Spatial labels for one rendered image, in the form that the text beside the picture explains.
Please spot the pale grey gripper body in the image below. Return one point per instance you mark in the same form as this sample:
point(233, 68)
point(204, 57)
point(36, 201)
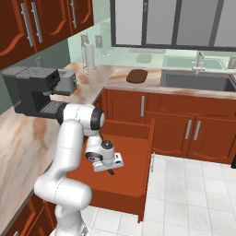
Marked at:
point(111, 163)

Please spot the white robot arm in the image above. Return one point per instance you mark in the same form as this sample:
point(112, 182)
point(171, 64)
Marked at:
point(69, 144)

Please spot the open red-brown drawer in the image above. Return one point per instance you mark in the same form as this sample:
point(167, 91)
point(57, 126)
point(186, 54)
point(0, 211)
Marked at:
point(129, 153)

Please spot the brown round cutting board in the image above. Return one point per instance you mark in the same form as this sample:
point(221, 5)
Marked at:
point(137, 76)

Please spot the red-brown lower cupboard door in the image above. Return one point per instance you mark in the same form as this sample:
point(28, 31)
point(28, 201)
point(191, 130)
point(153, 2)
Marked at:
point(215, 141)
point(170, 135)
point(124, 106)

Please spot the red-brown cupboard door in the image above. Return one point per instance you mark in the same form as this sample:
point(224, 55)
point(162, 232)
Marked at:
point(53, 21)
point(84, 15)
point(215, 141)
point(170, 135)
point(10, 30)
point(124, 106)

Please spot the red-brown lower cupboard run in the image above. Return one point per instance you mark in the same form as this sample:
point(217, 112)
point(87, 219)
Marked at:
point(30, 218)

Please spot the grey toaster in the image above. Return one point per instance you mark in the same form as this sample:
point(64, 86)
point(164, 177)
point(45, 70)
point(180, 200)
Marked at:
point(67, 81)

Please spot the white paper towel roll holder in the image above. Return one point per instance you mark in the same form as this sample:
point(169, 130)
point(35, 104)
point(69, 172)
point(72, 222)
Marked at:
point(89, 56)

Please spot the black coffee machine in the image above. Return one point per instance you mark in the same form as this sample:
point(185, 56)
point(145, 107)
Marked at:
point(30, 89)

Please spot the grey sink basin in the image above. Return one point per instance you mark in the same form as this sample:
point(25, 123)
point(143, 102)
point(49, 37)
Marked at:
point(196, 81)

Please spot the silver tap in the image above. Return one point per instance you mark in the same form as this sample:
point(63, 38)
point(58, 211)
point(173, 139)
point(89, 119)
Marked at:
point(199, 63)

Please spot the red-brown upper cupboard door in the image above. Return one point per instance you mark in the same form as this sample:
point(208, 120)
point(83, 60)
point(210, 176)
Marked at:
point(84, 15)
point(10, 30)
point(53, 21)

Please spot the dark framed window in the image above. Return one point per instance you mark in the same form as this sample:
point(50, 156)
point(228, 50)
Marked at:
point(172, 21)

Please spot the grey wall outlet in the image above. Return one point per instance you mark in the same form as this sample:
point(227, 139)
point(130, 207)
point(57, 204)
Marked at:
point(98, 41)
point(232, 63)
point(39, 61)
point(84, 39)

